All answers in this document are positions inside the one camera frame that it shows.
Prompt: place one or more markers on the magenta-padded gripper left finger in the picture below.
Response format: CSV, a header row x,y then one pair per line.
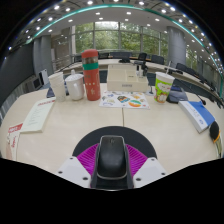
x,y
75,170

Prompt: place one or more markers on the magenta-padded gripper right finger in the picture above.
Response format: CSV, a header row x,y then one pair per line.
x,y
148,170

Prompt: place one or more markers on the black computer mouse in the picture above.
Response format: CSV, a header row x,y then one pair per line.
x,y
111,156

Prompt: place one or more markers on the black mouse pad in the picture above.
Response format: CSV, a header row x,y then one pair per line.
x,y
115,130

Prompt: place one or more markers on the white booklet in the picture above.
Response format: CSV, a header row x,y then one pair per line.
x,y
38,115

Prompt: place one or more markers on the red and white leaflet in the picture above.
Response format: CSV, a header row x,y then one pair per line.
x,y
14,138

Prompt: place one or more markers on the colourful sticker sheet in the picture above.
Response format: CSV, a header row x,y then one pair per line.
x,y
125,100

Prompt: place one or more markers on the blue and white book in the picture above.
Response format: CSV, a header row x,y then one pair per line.
x,y
198,115

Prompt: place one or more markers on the handheld microphone with foam head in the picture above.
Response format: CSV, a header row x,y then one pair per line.
x,y
214,130

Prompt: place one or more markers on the black conference microphone unit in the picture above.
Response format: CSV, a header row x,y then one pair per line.
x,y
176,95

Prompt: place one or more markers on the white lidded mug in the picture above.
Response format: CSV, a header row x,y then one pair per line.
x,y
75,87

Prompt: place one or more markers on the green printed paper cup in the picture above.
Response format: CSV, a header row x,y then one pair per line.
x,y
163,88

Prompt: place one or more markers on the stack of white paper cups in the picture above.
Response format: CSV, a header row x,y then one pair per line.
x,y
57,86

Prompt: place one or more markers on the white cardboard box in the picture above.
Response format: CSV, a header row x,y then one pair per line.
x,y
126,80

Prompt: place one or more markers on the red drink bottle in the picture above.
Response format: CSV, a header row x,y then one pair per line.
x,y
91,76

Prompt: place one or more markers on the dark office chairs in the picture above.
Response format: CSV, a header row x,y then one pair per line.
x,y
157,59

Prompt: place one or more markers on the long curved conference desk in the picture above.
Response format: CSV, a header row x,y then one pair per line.
x,y
106,62

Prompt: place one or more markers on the ceiling lights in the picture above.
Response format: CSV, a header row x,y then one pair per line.
x,y
128,13

